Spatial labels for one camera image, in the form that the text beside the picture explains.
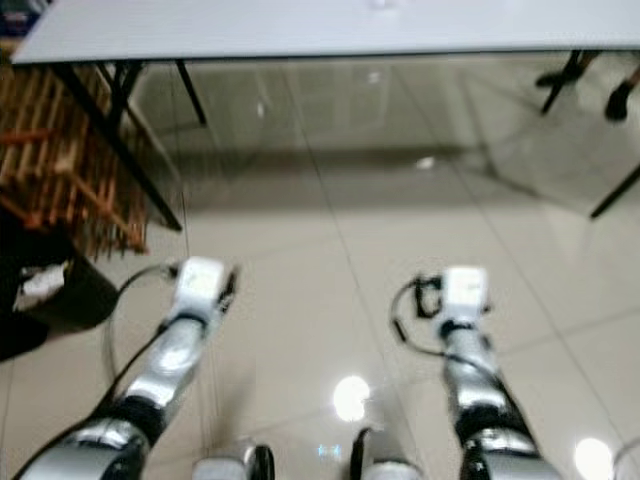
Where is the white crumpled trash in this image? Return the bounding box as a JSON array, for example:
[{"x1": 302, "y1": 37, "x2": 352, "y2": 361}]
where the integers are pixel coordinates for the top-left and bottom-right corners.
[{"x1": 20, "y1": 265, "x2": 67, "y2": 312}]

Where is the black rubbish bin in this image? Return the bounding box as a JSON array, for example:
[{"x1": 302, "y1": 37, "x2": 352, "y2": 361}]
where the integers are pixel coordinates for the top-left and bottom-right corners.
[{"x1": 15, "y1": 255, "x2": 121, "y2": 336}]

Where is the silver right robot leg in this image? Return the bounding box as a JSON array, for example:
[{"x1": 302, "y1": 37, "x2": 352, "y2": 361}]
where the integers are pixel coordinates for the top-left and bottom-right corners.
[{"x1": 350, "y1": 428, "x2": 421, "y2": 480}]

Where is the silver robot leg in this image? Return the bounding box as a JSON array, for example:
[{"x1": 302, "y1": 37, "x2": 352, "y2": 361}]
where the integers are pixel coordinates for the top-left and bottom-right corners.
[
  {"x1": 190, "y1": 445, "x2": 276, "y2": 480},
  {"x1": 350, "y1": 428, "x2": 421, "y2": 480}
]

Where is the black bag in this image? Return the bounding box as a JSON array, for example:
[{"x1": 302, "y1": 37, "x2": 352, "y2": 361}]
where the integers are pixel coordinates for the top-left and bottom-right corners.
[{"x1": 0, "y1": 205, "x2": 51, "y2": 362}]

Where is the black slanted table leg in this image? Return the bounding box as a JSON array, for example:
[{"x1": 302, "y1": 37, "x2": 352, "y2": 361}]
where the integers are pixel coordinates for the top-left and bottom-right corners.
[{"x1": 589, "y1": 165, "x2": 640, "y2": 220}]

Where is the black chair leg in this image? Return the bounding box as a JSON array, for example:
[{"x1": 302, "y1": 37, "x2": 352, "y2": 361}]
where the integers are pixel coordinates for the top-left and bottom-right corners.
[
  {"x1": 535, "y1": 50, "x2": 601, "y2": 114},
  {"x1": 605, "y1": 65, "x2": 640, "y2": 124}
]

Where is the silver left robot leg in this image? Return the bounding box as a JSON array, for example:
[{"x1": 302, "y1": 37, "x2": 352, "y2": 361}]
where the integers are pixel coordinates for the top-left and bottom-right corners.
[{"x1": 190, "y1": 445, "x2": 276, "y2": 480}]

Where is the wooden slatted rack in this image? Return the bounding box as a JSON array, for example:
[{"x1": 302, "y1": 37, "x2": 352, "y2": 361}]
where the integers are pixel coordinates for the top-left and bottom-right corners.
[{"x1": 0, "y1": 65, "x2": 161, "y2": 257}]

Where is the short black table leg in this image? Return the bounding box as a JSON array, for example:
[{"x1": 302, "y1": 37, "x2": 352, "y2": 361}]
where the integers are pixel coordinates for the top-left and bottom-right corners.
[{"x1": 174, "y1": 60, "x2": 209, "y2": 128}]

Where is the long black table leg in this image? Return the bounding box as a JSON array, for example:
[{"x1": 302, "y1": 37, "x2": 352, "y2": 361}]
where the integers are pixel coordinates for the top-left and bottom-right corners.
[{"x1": 50, "y1": 62, "x2": 184, "y2": 233}]

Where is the blue box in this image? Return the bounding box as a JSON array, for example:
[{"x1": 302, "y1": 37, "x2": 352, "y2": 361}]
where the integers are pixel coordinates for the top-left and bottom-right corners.
[{"x1": 0, "y1": 0, "x2": 51, "y2": 41}]

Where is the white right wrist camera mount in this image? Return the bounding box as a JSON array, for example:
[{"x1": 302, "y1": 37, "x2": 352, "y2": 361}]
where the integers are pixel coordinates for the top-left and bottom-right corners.
[{"x1": 442, "y1": 265, "x2": 491, "y2": 323}]

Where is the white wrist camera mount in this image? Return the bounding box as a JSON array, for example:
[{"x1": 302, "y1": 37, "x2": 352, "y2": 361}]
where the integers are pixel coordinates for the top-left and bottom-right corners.
[
  {"x1": 442, "y1": 265, "x2": 491, "y2": 323},
  {"x1": 172, "y1": 257, "x2": 229, "y2": 319}
]

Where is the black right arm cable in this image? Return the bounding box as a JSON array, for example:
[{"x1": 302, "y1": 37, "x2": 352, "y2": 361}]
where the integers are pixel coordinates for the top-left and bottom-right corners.
[{"x1": 390, "y1": 278, "x2": 461, "y2": 361}]

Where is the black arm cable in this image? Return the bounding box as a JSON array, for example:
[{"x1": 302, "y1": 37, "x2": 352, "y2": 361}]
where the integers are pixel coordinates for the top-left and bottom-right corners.
[
  {"x1": 390, "y1": 278, "x2": 461, "y2": 361},
  {"x1": 15, "y1": 262, "x2": 181, "y2": 480}
]

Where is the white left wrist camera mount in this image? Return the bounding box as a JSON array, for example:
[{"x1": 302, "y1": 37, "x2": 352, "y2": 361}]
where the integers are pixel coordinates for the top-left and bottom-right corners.
[{"x1": 172, "y1": 257, "x2": 229, "y2": 319}]

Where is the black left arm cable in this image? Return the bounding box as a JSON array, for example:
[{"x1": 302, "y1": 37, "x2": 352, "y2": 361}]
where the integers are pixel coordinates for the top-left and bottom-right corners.
[{"x1": 15, "y1": 262, "x2": 181, "y2": 480}]

